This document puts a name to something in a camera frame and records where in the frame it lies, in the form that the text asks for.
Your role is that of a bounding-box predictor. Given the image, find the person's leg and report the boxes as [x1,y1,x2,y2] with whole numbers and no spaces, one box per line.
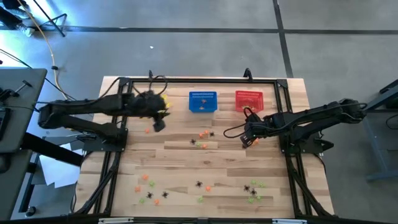
[0,0,32,30]

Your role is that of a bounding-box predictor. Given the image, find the black tripod stand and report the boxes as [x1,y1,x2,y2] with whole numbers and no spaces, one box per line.
[30,0,68,38]

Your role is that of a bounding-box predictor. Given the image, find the person's shoe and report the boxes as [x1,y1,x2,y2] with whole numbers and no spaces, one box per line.
[17,23,35,37]

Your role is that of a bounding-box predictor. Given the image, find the black desk device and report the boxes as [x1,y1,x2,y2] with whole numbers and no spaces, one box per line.
[0,87,16,102]

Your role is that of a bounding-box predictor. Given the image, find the black diagonal stand beam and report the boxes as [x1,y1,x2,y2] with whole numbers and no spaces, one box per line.
[21,133,85,168]

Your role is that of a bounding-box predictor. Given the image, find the white paper sheets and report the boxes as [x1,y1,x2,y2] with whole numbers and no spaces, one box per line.
[39,142,83,189]

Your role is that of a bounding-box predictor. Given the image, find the black clamp handle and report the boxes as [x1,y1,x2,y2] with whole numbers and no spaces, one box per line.
[12,79,33,94]

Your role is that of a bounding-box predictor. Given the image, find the black floor cable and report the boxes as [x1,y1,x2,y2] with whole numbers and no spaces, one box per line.
[0,48,96,121]

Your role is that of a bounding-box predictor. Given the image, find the silver edge bracket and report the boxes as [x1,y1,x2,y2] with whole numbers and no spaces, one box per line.
[272,218,308,224]
[98,217,134,224]

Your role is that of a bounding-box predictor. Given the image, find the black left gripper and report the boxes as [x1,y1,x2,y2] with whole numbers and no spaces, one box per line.
[130,90,171,133]

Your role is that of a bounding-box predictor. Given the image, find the grey side table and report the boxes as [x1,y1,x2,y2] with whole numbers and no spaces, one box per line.
[0,67,48,154]

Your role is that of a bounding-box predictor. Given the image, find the yellow floor cable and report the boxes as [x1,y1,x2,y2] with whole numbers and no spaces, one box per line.
[17,0,70,101]

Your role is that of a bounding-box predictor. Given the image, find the red plastic mesh basket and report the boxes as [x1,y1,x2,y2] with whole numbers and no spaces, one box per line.
[234,90,264,113]

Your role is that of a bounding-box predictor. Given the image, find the grey desk surface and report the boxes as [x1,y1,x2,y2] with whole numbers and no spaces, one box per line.
[0,149,34,220]

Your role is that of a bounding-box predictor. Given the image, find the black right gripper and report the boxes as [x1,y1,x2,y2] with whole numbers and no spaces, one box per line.
[241,113,268,149]

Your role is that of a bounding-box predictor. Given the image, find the blue plastic mesh basket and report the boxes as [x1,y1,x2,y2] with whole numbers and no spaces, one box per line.
[188,90,218,113]

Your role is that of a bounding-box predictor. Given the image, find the blue-grey metal table frame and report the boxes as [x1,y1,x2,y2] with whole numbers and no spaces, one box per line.
[345,79,398,182]

